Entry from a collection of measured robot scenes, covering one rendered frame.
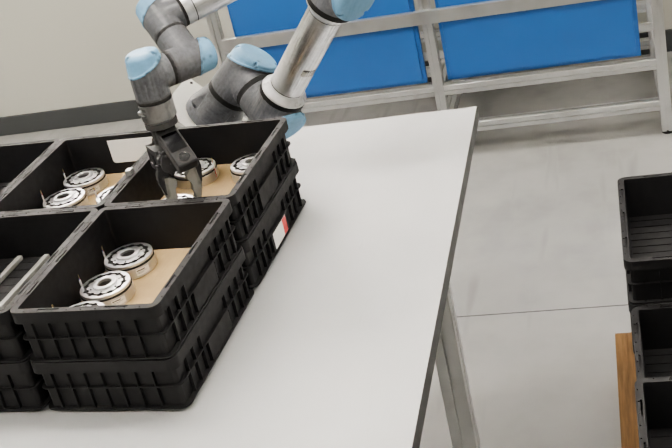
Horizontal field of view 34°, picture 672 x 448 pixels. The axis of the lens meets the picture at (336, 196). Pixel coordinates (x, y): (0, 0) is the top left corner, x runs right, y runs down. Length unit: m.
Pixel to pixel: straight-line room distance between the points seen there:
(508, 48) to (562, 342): 1.40
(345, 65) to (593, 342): 1.66
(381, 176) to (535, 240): 1.13
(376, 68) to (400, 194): 1.76
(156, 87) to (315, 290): 0.54
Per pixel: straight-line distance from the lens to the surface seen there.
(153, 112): 2.37
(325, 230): 2.53
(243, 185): 2.30
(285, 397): 2.02
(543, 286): 3.51
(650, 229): 2.76
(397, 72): 4.33
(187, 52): 2.38
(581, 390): 3.06
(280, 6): 4.33
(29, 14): 5.72
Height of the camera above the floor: 1.85
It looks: 25 degrees down
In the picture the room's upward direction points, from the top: 13 degrees counter-clockwise
